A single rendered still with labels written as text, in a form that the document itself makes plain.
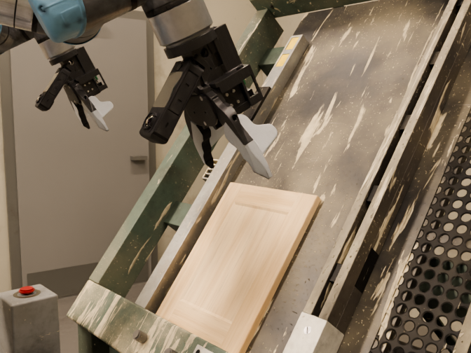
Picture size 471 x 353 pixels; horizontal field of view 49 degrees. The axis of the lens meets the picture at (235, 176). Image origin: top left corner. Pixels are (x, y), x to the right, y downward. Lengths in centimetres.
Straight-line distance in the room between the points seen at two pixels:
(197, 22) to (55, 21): 17
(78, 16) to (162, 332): 84
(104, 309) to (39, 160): 258
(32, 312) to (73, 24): 95
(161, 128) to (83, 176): 342
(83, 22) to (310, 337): 67
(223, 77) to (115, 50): 348
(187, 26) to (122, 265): 106
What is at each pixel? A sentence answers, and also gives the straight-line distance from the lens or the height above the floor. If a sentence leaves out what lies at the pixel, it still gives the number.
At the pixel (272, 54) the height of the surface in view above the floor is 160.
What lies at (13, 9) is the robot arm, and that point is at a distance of 77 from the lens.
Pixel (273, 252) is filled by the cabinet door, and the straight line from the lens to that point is 123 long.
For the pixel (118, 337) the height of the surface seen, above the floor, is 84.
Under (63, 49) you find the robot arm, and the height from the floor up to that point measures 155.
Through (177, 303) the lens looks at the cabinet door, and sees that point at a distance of 135.
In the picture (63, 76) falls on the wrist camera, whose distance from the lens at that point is 133.
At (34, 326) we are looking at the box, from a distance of 148.
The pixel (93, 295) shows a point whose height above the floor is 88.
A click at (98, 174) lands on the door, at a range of 411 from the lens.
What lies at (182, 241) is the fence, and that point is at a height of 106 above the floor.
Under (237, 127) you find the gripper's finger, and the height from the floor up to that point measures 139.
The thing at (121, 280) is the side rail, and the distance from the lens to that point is 163.
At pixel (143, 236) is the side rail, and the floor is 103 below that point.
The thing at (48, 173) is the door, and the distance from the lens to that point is 400.
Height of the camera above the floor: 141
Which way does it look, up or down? 7 degrees down
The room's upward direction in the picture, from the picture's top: straight up
